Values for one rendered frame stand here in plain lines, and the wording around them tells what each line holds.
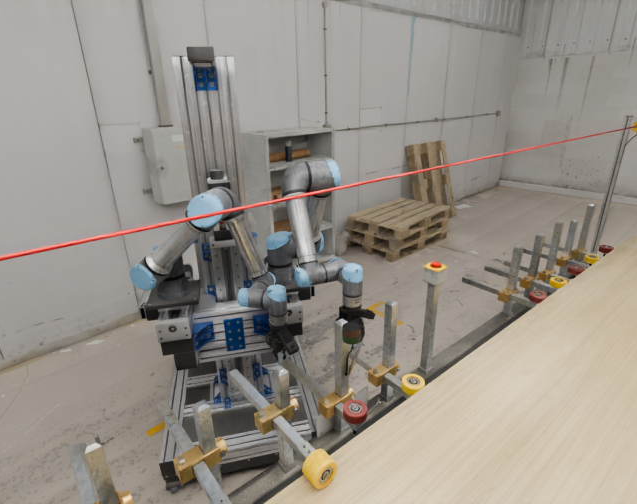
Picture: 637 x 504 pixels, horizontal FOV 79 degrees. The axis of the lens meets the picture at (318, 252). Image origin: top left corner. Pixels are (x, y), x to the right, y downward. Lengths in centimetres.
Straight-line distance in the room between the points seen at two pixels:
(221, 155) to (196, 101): 24
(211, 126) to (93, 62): 180
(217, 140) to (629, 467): 182
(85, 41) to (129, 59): 30
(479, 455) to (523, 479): 12
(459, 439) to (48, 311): 315
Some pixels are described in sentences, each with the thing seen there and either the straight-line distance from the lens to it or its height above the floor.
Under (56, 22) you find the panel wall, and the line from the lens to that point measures 352.
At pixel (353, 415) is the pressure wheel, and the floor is 91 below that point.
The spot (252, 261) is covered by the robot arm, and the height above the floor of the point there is 124.
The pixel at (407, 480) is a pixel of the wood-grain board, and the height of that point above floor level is 90.
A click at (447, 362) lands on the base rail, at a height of 70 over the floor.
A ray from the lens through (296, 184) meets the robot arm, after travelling 149.
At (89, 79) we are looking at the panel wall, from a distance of 352.
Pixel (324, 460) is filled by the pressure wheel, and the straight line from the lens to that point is 116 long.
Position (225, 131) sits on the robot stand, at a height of 173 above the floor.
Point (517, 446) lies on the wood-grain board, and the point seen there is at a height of 90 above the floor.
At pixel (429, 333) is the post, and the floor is 91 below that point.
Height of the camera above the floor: 187
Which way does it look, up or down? 22 degrees down
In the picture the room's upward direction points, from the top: 1 degrees counter-clockwise
